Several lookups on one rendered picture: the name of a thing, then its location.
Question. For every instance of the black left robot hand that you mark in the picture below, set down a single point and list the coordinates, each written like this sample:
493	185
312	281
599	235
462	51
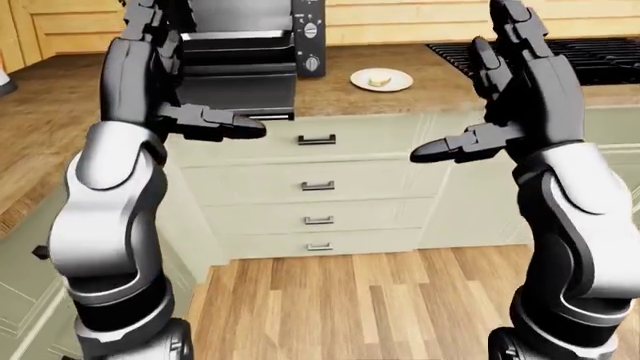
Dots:
130	78

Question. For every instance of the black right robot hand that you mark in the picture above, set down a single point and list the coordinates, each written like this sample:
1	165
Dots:
542	90

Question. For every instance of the toaster oven door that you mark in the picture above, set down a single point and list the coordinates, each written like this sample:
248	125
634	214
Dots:
235	93

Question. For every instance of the toaster oven tray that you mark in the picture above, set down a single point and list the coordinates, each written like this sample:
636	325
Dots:
235	47

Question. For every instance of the black toaster oven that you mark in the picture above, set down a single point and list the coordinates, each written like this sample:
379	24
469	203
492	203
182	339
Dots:
250	41

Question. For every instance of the small bread piece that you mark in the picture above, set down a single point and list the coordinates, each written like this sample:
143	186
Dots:
378	79

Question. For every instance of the toaster oven knob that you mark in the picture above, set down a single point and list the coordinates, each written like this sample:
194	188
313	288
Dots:
310	29
312	63

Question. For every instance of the black stove grate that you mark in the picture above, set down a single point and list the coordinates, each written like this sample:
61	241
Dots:
600	60

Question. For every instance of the white object with black base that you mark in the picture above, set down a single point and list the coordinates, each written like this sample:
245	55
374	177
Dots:
5	80

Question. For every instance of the white round plate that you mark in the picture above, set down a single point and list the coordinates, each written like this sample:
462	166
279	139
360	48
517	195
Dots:
382	80

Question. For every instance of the cream drawer cabinet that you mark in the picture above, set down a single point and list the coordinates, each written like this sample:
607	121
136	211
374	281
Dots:
320	187

